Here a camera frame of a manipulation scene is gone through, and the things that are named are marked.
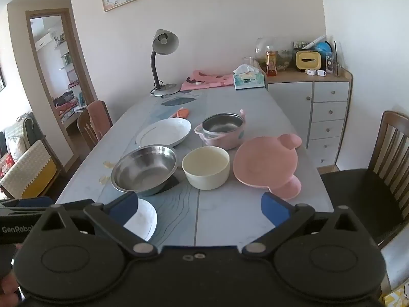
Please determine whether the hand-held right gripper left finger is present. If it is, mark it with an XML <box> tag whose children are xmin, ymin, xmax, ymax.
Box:
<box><xmin>27</xmin><ymin>192</ymin><xmax>157</xmax><ymax>258</ymax></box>

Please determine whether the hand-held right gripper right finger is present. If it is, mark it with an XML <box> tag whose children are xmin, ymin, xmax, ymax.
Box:
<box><xmin>242</xmin><ymin>192</ymin><xmax>371</xmax><ymax>258</ymax></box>

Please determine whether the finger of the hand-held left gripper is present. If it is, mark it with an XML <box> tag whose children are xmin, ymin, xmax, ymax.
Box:
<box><xmin>0</xmin><ymin>197</ymin><xmax>55</xmax><ymax>213</ymax></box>

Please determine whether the small white round plate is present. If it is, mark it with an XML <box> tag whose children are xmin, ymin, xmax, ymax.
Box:
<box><xmin>123</xmin><ymin>198</ymin><xmax>158</xmax><ymax>242</ymax></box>

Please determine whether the stainless steel bowl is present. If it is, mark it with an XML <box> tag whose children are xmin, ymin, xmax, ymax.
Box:
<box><xmin>111</xmin><ymin>145</ymin><xmax>179</xmax><ymax>197</ymax></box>

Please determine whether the pink bear-shaped plate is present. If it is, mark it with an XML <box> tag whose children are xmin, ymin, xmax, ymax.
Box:
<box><xmin>233</xmin><ymin>133</ymin><xmax>302</xmax><ymax>200</ymax></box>

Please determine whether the cream bowl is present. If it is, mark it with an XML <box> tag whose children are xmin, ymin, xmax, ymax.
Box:
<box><xmin>182</xmin><ymin>146</ymin><xmax>231</xmax><ymax>191</ymax></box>

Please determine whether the white oval plate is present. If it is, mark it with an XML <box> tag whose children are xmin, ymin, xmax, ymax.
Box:
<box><xmin>136</xmin><ymin>118</ymin><xmax>192</xmax><ymax>148</ymax></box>

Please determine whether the pink pot with steel lining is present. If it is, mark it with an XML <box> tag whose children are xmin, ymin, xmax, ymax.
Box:
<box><xmin>194</xmin><ymin>109</ymin><xmax>247</xmax><ymax>150</ymax></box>

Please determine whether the person's left hand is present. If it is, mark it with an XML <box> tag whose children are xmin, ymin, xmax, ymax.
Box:
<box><xmin>0</xmin><ymin>275</ymin><xmax>23</xmax><ymax>307</ymax></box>

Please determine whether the sofa with knitted blanket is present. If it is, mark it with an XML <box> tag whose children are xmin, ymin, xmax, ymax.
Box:
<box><xmin>0</xmin><ymin>112</ymin><xmax>64</xmax><ymax>199</ymax></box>

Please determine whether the wooden chair with black seat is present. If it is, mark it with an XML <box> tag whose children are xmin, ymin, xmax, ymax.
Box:
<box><xmin>320</xmin><ymin>110</ymin><xmax>409</xmax><ymax>250</ymax></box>

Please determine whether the wooden chair with pink cloth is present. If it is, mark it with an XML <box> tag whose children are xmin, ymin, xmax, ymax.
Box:
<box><xmin>77</xmin><ymin>100</ymin><xmax>113</xmax><ymax>151</ymax></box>

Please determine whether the white sideboard with drawers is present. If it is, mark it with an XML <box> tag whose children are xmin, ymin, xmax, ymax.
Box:
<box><xmin>267</xmin><ymin>67</ymin><xmax>354</xmax><ymax>168</ymax></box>

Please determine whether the wooden framed mirror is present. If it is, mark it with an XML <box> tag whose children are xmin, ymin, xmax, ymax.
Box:
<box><xmin>26</xmin><ymin>8</ymin><xmax>98</xmax><ymax>170</ymax></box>

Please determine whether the tissue box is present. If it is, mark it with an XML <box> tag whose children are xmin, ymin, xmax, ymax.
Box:
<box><xmin>233</xmin><ymin>64</ymin><xmax>266</xmax><ymax>90</ymax></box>

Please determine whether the orange bottle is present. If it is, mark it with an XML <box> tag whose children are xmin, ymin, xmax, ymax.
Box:
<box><xmin>265</xmin><ymin>49</ymin><xmax>277</xmax><ymax>76</ymax></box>

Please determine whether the pink printed cloth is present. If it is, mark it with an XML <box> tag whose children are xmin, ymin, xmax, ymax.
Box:
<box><xmin>180</xmin><ymin>69</ymin><xmax>235</xmax><ymax>92</ymax></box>

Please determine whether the yellow printed box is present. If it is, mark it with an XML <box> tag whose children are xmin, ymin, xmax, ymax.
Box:
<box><xmin>380</xmin><ymin>280</ymin><xmax>409</xmax><ymax>307</ymax></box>

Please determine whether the yellow tissue holder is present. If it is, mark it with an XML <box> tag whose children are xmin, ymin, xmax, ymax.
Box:
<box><xmin>294</xmin><ymin>49</ymin><xmax>326</xmax><ymax>71</ymax></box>

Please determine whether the glass fish bowl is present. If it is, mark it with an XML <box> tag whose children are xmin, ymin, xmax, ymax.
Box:
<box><xmin>255</xmin><ymin>37</ymin><xmax>293</xmax><ymax>71</ymax></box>

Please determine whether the blue globe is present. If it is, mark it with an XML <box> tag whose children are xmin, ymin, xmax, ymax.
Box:
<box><xmin>315</xmin><ymin>41</ymin><xmax>333</xmax><ymax>55</ymax></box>

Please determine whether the grey desk lamp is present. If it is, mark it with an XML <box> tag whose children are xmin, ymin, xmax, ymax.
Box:
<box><xmin>150</xmin><ymin>29</ymin><xmax>179</xmax><ymax>98</ymax></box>

